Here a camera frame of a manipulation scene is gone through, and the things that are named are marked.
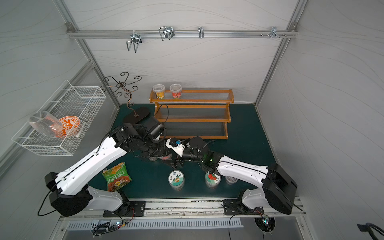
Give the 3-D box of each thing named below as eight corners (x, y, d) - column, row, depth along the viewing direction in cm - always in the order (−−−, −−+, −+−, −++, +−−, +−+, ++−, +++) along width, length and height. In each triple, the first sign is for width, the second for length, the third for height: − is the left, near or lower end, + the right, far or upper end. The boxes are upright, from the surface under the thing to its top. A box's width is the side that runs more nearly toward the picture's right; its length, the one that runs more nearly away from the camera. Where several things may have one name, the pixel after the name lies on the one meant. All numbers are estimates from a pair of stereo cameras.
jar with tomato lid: (205, 189, 81) (206, 184, 75) (205, 177, 86) (205, 172, 79) (219, 189, 81) (221, 184, 75) (218, 177, 86) (220, 172, 79)
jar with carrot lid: (169, 191, 79) (167, 187, 74) (171, 174, 85) (169, 169, 79) (184, 191, 79) (183, 187, 74) (184, 174, 85) (184, 169, 79)
